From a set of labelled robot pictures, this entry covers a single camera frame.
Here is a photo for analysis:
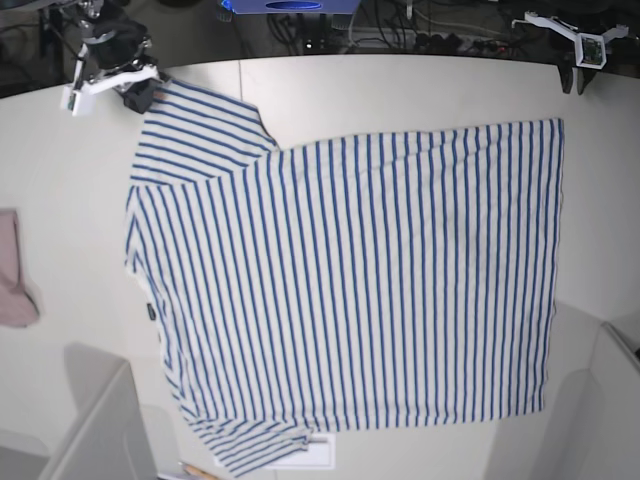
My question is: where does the grey bin right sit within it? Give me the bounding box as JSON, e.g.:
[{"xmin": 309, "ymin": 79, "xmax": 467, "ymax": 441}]
[{"xmin": 484, "ymin": 324, "xmax": 639, "ymax": 479}]

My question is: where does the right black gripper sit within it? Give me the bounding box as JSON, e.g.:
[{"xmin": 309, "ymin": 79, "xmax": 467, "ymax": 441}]
[{"xmin": 82, "ymin": 22, "xmax": 156, "ymax": 113}]

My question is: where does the white rectangular slot plate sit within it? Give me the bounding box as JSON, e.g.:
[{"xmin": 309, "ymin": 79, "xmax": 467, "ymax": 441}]
[{"xmin": 214, "ymin": 433, "xmax": 335, "ymax": 470}]

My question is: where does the blue white striped T-shirt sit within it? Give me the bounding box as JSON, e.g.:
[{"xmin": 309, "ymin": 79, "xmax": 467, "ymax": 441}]
[{"xmin": 125, "ymin": 80, "xmax": 565, "ymax": 478}]

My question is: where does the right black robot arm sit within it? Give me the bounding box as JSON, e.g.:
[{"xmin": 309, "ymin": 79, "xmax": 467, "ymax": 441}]
[{"xmin": 52, "ymin": 1, "xmax": 164, "ymax": 116}]

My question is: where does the grey bin left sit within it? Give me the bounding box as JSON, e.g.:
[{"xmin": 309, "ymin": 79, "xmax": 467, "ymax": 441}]
[{"xmin": 1, "ymin": 360, "xmax": 158, "ymax": 479}]

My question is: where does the blue box with oval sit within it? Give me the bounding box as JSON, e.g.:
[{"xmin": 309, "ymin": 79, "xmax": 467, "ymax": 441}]
[{"xmin": 223, "ymin": 0, "xmax": 360, "ymax": 15}]

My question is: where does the pink folded cloth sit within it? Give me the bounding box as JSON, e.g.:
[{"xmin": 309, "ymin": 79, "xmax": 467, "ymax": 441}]
[{"xmin": 1, "ymin": 209, "xmax": 39, "ymax": 328}]

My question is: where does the grey bin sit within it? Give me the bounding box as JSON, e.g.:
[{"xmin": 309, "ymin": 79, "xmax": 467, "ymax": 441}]
[
  {"xmin": 1, "ymin": 360, "xmax": 158, "ymax": 479},
  {"xmin": 484, "ymin": 324, "xmax": 639, "ymax": 479}
]

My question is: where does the black monitor stand left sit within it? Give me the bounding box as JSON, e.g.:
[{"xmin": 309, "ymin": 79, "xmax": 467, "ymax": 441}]
[{"xmin": 39, "ymin": 6, "xmax": 66, "ymax": 84}]

